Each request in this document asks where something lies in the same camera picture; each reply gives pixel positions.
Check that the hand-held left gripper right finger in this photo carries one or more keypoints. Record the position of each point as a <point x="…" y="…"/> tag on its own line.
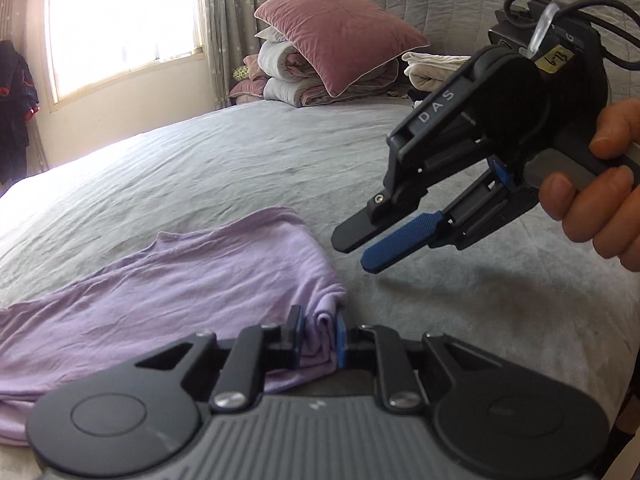
<point x="342" y="342"/>

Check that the stack of folded clothes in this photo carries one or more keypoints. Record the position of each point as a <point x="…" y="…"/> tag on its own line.
<point x="430" y="72"/>

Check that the dark hanging clothes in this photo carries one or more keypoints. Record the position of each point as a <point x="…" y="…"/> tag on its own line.
<point x="15" y="110"/>

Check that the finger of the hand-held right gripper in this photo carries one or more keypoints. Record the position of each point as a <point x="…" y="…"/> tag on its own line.
<point x="400" y="240"/>
<point x="352" y="234"/>

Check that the green patterned cushion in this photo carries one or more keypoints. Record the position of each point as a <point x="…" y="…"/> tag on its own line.
<point x="241" y="72"/>

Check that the person's right hand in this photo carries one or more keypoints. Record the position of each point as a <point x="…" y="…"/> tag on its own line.
<point x="605" y="215"/>

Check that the small pink pillows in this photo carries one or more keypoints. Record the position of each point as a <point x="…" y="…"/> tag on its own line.
<point x="245" y="92"/>

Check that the large pink velvet pillow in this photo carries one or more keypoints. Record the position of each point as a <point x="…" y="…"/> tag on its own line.
<point x="340" y="35"/>

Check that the grey floral curtain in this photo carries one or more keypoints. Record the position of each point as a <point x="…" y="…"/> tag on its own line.
<point x="230" y="20"/>

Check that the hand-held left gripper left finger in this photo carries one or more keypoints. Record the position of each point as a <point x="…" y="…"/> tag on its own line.
<point x="299" y="335"/>

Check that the purple pants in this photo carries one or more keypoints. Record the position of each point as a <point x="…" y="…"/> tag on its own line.
<point x="200" y="285"/>

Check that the window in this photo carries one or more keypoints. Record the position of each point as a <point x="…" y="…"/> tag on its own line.
<point x="120" y="15"/>

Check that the folded grey quilt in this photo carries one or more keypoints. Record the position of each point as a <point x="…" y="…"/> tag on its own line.
<point x="285" y="67"/>

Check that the grey quilted headboard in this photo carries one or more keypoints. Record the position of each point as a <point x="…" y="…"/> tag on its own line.
<point x="450" y="0"/>

